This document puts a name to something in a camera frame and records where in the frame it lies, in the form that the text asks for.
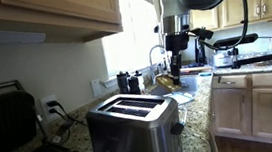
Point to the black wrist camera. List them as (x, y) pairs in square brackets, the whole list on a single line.
[(202, 32)]

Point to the blue sponge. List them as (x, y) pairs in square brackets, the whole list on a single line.
[(205, 74)]

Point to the white wall outlet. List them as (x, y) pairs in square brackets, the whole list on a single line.
[(46, 117)]

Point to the steel kitchen sink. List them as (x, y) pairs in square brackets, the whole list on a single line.
[(192, 84)]

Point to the silver cooking pot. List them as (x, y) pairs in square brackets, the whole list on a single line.
[(222, 61)]

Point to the bread slice with large hole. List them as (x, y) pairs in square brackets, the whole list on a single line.
[(165, 82)]

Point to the short black pepper mill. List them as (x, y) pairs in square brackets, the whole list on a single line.
[(134, 85)]

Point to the white switch plate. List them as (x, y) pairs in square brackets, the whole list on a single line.
[(96, 88)]

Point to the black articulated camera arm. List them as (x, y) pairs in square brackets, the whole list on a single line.
[(258, 59)]

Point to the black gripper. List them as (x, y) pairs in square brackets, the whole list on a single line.
[(177, 42)]

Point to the wooden base cabinets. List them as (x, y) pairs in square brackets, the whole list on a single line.
[(233, 110)]

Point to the tall black pepper mill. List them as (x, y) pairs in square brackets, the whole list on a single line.
[(122, 82)]

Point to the wooden upper cabinet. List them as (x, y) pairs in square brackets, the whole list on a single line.
[(52, 10)]

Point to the bright window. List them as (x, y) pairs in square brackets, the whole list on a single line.
[(119, 37)]

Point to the stainless steel two-slot toaster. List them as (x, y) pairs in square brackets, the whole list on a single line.
[(131, 133)]

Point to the light blue plate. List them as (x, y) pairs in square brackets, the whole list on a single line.
[(183, 98)]

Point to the black stereo camera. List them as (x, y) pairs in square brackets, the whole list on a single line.
[(239, 40)]

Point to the black panini grill press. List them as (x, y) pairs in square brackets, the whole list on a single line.
[(6, 125)]

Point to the clear salt mill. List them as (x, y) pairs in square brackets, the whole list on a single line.
[(139, 79)]

